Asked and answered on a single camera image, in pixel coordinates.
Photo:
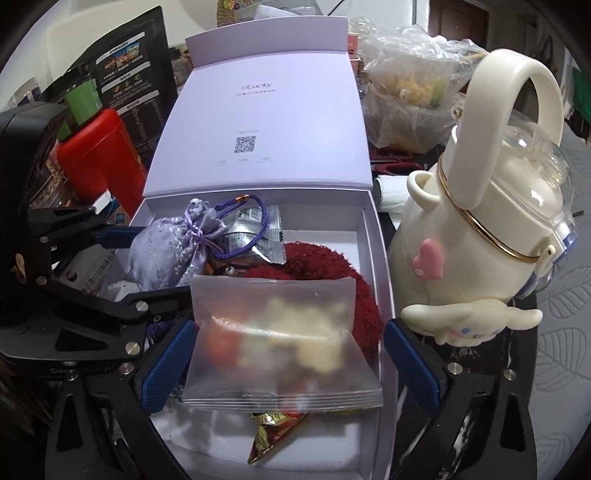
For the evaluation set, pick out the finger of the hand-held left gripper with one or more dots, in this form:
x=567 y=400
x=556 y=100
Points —
x=117 y=236
x=138 y=305

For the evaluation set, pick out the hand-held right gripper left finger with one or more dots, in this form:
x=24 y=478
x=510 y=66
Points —
x=166 y=364

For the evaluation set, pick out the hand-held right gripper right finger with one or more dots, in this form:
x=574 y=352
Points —
x=411 y=364

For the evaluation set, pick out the purple sachet pouch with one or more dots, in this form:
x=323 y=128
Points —
x=166 y=249

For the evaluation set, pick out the frosted clear snack packet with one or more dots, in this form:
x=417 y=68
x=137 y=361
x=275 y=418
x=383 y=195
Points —
x=277 y=332

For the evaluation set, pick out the colourful foil snack packet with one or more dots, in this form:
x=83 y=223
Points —
x=268 y=438

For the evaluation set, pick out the red fluffy scrunchie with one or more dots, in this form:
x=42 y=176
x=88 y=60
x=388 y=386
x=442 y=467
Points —
x=323 y=263

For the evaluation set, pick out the silver foil packet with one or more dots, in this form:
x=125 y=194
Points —
x=273 y=226

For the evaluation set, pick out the lavender gift box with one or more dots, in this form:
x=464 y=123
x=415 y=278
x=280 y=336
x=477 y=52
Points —
x=277 y=115

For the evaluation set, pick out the blue and white box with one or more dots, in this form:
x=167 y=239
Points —
x=87 y=272

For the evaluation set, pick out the red canister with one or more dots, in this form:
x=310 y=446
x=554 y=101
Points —
x=101 y=161

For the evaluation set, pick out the green label jar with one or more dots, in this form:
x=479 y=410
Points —
x=83 y=104

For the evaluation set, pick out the cream kettle-shaped bottle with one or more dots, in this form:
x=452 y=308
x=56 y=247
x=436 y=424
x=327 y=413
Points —
x=485 y=240

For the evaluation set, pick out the black printed pouch bag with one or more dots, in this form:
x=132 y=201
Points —
x=134 y=83

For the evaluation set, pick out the jar with purple contents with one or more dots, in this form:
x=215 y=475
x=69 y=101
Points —
x=27 y=94

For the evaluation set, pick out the plastic bag with food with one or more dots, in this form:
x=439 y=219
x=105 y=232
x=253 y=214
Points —
x=415 y=92

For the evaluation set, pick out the brown door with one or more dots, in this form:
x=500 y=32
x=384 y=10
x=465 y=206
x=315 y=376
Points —
x=461 y=18

